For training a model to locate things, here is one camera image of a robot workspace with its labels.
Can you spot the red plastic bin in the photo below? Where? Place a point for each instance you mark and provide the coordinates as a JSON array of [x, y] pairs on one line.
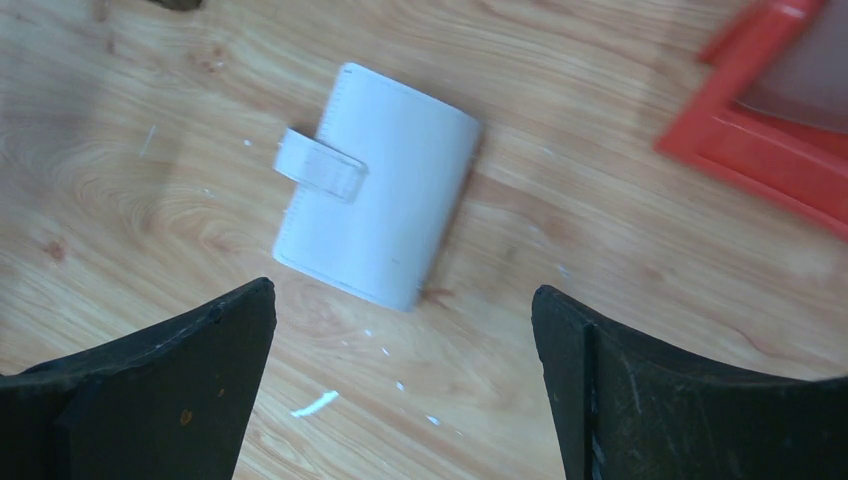
[[771, 117]]

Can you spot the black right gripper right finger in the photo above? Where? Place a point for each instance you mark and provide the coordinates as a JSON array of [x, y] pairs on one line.
[[627, 405]]

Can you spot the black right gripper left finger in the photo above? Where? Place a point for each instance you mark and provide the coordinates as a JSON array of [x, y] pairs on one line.
[[170, 401]]

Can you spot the white card holder wallet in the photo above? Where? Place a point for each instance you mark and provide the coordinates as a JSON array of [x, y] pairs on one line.
[[376, 187]]

